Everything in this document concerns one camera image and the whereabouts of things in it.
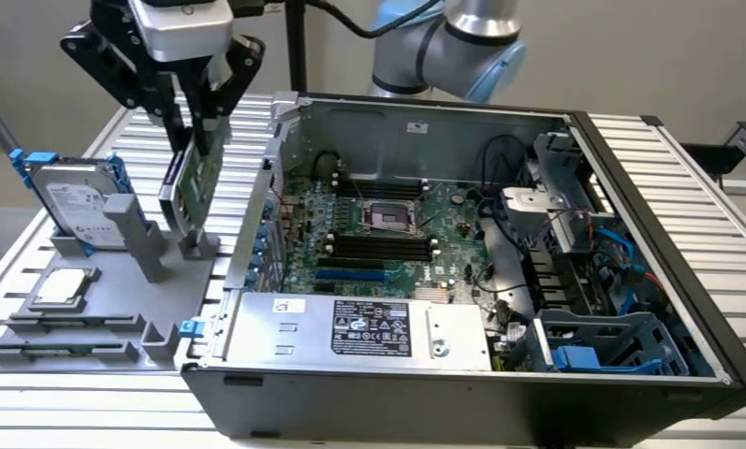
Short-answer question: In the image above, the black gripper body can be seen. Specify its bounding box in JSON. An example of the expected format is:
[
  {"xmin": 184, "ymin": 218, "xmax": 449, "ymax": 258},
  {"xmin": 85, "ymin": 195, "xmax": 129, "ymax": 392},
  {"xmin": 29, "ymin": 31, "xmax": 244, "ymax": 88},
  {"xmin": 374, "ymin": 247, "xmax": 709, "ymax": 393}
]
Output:
[{"xmin": 88, "ymin": 0, "xmax": 216, "ymax": 81}]

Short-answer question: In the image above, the green gpu card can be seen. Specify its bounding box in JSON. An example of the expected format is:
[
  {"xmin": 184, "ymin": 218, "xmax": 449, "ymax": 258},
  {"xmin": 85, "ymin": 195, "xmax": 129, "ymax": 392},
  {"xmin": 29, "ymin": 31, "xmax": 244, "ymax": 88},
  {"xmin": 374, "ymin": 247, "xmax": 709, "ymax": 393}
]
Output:
[{"xmin": 157, "ymin": 115, "xmax": 234, "ymax": 236}]

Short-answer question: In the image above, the black ram slot bank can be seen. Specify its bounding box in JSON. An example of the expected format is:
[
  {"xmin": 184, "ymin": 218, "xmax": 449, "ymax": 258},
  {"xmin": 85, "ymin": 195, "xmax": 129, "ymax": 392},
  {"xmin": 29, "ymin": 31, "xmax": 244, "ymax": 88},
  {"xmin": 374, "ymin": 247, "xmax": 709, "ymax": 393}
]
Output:
[
  {"xmin": 332, "ymin": 179, "xmax": 426, "ymax": 199},
  {"xmin": 324, "ymin": 234, "xmax": 441, "ymax": 264}
]

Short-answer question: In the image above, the black expansion slot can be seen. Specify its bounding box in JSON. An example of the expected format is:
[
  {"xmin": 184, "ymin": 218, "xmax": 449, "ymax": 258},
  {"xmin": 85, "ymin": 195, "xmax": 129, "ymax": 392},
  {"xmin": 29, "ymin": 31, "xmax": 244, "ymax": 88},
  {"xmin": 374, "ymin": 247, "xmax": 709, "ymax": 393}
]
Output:
[{"xmin": 314, "ymin": 258, "xmax": 387, "ymax": 271}]

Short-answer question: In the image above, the blue expansion slot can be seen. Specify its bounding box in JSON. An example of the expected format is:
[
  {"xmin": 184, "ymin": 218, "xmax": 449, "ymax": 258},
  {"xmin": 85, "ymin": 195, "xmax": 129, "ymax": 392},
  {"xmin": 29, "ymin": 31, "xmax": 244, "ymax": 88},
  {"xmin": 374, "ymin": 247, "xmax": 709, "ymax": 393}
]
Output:
[{"xmin": 312, "ymin": 268, "xmax": 391, "ymax": 284}]

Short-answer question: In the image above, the black vertical pole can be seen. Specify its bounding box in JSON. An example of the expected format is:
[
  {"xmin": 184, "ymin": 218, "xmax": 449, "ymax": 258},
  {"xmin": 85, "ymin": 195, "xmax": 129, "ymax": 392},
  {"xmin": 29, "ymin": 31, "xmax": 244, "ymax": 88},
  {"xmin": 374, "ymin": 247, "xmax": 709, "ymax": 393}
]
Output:
[{"xmin": 282, "ymin": 0, "xmax": 310, "ymax": 93}]

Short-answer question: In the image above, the cpu socket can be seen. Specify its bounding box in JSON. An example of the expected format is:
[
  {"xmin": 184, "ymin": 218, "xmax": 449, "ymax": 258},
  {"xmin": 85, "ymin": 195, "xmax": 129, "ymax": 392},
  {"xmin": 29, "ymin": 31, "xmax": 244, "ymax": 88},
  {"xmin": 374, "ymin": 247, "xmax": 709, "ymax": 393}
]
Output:
[{"xmin": 356, "ymin": 199, "xmax": 425, "ymax": 236}]

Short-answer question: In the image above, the silver cpu chip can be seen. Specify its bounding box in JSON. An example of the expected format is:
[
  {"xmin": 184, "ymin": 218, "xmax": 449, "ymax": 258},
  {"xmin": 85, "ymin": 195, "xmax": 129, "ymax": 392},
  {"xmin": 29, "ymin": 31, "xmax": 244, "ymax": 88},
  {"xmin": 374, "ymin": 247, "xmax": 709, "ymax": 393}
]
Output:
[{"xmin": 26, "ymin": 268, "xmax": 101, "ymax": 313}]

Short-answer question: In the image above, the grey parts rack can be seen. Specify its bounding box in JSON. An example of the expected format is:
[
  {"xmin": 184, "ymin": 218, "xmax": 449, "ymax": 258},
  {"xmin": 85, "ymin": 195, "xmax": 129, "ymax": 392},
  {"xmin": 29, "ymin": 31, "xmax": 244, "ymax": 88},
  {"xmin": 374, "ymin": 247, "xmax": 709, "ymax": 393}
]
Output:
[{"xmin": 0, "ymin": 193, "xmax": 239, "ymax": 375}]

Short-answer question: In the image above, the green motherboard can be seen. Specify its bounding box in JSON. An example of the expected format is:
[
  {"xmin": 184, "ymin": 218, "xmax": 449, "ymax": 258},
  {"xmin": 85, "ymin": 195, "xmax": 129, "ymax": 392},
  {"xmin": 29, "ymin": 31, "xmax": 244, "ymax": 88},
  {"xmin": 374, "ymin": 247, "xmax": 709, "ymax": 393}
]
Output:
[{"xmin": 276, "ymin": 176, "xmax": 499, "ymax": 311}]

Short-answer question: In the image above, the green ram stick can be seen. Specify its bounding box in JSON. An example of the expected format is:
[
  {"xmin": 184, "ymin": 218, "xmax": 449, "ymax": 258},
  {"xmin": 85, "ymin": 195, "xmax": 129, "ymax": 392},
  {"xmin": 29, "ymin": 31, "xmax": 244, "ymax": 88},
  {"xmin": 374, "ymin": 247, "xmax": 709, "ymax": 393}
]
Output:
[
  {"xmin": 8, "ymin": 315, "xmax": 137, "ymax": 329},
  {"xmin": 0, "ymin": 340, "xmax": 129, "ymax": 357}
]

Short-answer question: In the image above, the silver power supply unit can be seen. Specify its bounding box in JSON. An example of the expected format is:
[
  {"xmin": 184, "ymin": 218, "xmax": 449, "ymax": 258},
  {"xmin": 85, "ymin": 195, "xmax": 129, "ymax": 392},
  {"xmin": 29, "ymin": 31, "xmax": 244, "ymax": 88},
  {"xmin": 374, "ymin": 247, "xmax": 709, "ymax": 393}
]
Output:
[{"xmin": 220, "ymin": 291, "xmax": 495, "ymax": 373}]

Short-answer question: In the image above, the silver drive cage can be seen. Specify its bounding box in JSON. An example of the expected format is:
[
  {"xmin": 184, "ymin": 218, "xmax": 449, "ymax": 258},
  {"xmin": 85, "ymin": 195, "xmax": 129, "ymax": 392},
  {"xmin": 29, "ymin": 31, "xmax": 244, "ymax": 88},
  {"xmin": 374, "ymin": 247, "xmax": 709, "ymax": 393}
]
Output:
[{"xmin": 528, "ymin": 131, "xmax": 618, "ymax": 245}]

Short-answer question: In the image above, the black pc case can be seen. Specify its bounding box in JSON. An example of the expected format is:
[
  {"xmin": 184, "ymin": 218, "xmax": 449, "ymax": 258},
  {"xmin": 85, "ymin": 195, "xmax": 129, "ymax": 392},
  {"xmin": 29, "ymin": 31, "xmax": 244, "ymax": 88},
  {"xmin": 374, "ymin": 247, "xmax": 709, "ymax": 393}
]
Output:
[{"xmin": 177, "ymin": 90, "xmax": 746, "ymax": 442}]

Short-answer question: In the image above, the grey blue disk bay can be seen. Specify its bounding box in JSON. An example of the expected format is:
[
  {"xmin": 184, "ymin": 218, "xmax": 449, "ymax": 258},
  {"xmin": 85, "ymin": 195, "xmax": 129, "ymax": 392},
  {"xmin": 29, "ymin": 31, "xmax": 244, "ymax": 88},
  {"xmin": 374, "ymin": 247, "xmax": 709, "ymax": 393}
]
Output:
[{"xmin": 530, "ymin": 307, "xmax": 693, "ymax": 376}]

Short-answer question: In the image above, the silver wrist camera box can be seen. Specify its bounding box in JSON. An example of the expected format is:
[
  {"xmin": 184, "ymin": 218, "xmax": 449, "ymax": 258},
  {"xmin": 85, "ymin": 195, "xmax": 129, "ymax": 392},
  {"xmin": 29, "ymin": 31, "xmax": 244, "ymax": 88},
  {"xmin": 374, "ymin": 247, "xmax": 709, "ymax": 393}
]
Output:
[{"xmin": 125, "ymin": 0, "xmax": 235, "ymax": 63}]

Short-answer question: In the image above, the hard disk with blue bracket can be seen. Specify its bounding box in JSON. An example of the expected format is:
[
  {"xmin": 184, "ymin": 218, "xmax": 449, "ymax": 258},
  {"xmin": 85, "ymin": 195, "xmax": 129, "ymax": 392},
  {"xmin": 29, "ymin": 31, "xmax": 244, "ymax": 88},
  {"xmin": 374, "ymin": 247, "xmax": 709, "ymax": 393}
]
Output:
[{"xmin": 8, "ymin": 149, "xmax": 147, "ymax": 257}]

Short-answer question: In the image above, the black looped wire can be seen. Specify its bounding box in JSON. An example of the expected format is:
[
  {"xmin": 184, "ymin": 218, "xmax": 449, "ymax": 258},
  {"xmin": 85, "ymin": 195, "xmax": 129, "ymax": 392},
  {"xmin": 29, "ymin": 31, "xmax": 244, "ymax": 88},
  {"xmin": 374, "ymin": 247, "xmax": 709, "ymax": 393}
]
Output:
[{"xmin": 478, "ymin": 134, "xmax": 530, "ymax": 189}]

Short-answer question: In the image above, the blue sata wire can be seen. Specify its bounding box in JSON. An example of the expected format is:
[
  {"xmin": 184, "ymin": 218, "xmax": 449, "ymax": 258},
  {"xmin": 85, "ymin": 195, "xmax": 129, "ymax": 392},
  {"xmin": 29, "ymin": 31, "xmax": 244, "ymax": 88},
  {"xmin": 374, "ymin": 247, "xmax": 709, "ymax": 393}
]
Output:
[{"xmin": 588, "ymin": 223, "xmax": 650, "ymax": 321}]

